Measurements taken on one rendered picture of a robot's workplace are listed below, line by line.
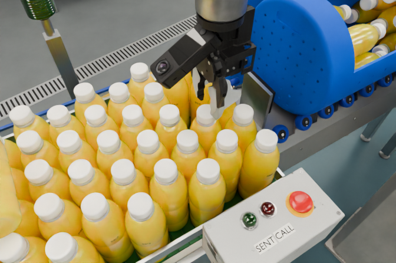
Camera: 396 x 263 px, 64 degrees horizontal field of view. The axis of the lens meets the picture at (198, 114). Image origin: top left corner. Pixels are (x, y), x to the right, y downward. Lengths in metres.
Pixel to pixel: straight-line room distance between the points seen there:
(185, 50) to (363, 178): 1.65
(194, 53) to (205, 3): 0.08
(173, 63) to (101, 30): 2.38
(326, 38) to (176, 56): 0.31
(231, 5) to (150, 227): 0.36
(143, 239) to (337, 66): 0.48
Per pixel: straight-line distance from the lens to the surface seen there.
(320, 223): 0.54
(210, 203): 0.59
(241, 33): 0.52
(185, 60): 0.48
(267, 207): 0.52
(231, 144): 0.57
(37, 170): 0.61
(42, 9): 0.82
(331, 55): 0.67
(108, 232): 0.57
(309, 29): 0.68
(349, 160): 2.05
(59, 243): 0.53
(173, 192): 0.57
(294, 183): 0.56
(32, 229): 0.63
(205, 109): 0.62
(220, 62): 0.50
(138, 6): 3.10
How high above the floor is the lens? 1.57
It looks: 50 degrees down
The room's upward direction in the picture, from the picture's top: straight up
